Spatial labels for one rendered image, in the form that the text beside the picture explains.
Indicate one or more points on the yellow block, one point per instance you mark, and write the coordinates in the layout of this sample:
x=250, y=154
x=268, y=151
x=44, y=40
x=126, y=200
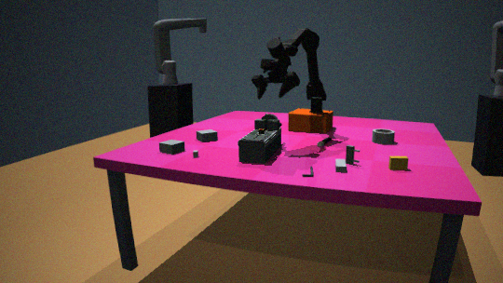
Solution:
x=398, y=162

